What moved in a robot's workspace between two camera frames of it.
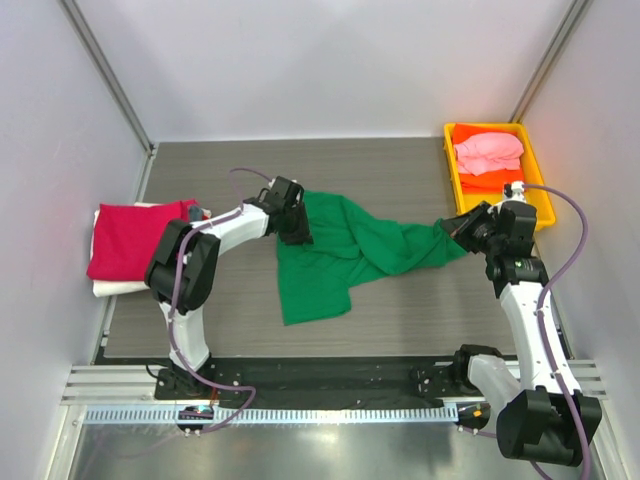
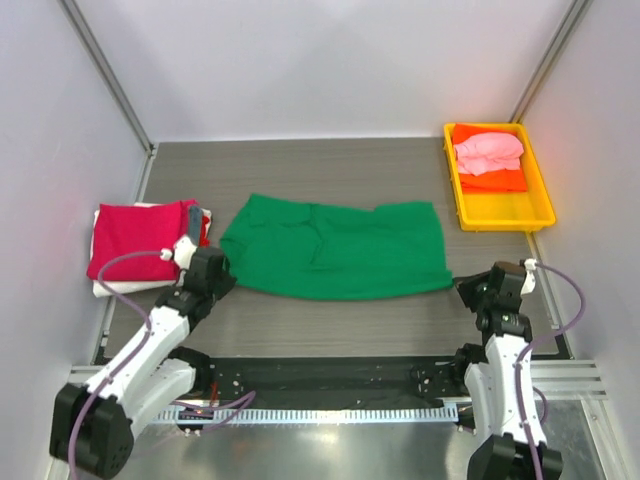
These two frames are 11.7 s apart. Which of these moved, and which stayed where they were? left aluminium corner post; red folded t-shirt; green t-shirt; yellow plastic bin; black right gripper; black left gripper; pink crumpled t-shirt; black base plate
Moved: green t-shirt; black right gripper; black left gripper
Stayed: black base plate; yellow plastic bin; red folded t-shirt; left aluminium corner post; pink crumpled t-shirt
